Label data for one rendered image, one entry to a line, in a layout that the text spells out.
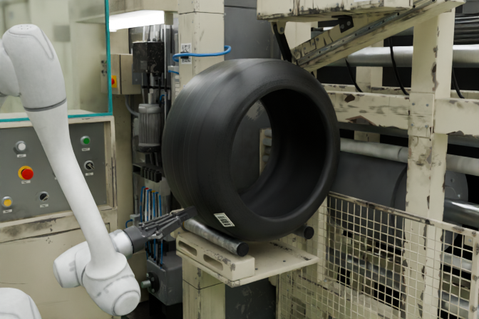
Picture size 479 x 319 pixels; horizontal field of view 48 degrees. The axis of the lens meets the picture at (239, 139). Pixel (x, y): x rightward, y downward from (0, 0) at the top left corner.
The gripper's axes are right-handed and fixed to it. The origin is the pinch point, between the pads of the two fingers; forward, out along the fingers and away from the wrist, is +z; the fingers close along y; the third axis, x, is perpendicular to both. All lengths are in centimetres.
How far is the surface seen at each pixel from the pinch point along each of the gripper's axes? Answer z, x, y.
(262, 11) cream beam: 61, -52, 21
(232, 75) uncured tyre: 22.6, -37.9, -7.4
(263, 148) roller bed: 61, 5, 38
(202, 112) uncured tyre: 10.2, -30.1, -6.5
